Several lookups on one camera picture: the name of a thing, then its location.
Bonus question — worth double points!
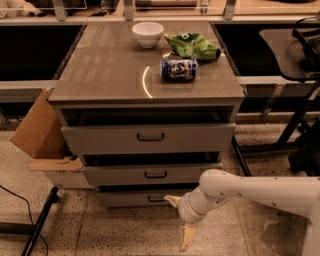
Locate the black office chair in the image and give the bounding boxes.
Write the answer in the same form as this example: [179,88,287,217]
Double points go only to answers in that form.
[288,119,320,176]

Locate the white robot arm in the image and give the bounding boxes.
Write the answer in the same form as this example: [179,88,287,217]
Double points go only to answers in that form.
[165,169,320,256]

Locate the white ceramic bowl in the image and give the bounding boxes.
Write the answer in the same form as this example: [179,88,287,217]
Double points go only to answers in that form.
[132,22,164,48]

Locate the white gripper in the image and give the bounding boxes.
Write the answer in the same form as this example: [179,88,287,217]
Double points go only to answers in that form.
[164,187,229,252]

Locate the blue soda can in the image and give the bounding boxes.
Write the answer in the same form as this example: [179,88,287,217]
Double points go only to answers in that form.
[161,59,198,81]

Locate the black floor cable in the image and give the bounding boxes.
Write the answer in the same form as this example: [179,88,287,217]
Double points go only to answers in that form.
[0,185,49,256]

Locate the grey drawer cabinet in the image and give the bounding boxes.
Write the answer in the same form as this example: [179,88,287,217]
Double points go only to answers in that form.
[49,22,244,193]

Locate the black stand leg left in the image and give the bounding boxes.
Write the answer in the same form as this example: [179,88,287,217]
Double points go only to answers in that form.
[0,187,58,256]

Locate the grey drawer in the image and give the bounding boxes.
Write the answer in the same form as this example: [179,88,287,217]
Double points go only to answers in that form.
[96,189,188,208]
[61,123,235,155]
[82,163,222,187]

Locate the black side table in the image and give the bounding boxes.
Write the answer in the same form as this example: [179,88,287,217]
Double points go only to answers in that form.
[240,15,320,153]

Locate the black table leg right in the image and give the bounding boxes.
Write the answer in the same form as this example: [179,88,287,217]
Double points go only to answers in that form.
[231,136,252,177]

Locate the green chip bag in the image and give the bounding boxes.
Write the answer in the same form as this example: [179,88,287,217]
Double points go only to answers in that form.
[164,33,221,61]

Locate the brown cardboard box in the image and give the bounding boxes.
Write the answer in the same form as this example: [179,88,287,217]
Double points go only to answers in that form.
[10,88,66,159]

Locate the white cardboard box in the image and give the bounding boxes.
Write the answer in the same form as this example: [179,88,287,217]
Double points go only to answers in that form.
[29,157,92,189]

